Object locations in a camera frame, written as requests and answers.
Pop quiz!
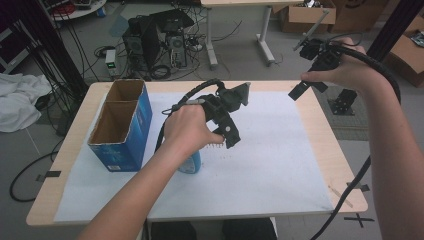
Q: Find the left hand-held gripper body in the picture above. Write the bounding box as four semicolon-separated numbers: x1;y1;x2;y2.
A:
199;81;252;125

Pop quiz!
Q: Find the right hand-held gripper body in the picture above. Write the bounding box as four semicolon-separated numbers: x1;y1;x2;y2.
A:
292;9;343;73

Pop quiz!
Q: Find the blue plastic bottle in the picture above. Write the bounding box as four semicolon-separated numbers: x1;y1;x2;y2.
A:
177;150;203;175

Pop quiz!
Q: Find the person's right hand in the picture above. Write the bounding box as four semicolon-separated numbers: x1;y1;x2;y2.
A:
300;36;389;98

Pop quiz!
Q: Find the person's left hand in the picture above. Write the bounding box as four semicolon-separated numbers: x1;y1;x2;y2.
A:
162;104;225;158

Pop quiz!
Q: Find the open brown cardboard box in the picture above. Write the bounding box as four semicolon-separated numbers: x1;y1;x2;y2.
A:
279;0;338;35

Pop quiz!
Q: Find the white foam mat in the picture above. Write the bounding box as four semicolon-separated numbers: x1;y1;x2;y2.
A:
54;91;335;223

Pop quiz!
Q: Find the large brown cardboard box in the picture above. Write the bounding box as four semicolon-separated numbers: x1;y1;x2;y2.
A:
329;0;391;34

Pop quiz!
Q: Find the open computer tower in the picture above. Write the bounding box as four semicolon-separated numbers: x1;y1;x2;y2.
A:
149;8;196;70

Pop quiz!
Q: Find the flat brown cardboard box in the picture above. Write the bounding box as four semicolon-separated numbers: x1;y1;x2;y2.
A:
382;14;424;89

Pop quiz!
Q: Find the blue cardboard box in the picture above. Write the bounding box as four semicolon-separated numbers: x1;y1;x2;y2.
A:
87;78;154;173

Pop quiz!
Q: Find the white metal desk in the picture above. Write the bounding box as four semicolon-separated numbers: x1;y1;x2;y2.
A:
200;0;305;70

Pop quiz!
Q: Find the black computer tower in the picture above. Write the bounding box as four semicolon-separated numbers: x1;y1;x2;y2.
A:
121;15;162;73

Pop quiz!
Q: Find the white power supply unit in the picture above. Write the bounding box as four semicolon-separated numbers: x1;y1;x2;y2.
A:
104;49;122;78

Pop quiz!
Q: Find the black tape cross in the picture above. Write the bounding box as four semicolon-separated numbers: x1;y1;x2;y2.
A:
343;212;376;229

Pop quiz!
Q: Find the round white table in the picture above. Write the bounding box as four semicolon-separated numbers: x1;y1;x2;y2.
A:
49;0;108;22

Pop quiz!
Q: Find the black tape strip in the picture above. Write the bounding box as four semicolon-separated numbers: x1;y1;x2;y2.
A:
35;170;63;183

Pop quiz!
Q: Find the white cloth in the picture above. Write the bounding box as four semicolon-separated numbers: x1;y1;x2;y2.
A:
0;72;54;134

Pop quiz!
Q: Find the black metal bracket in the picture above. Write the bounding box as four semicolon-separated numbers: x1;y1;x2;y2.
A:
327;88;359;117

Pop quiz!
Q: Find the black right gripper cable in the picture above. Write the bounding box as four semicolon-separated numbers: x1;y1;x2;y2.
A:
309;42;402;240

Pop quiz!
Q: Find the black metal frame post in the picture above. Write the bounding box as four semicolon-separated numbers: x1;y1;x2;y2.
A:
365;0;424;64
13;0;90;101

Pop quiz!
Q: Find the black floor cable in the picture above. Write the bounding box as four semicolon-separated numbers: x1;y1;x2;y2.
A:
8;139;65;203

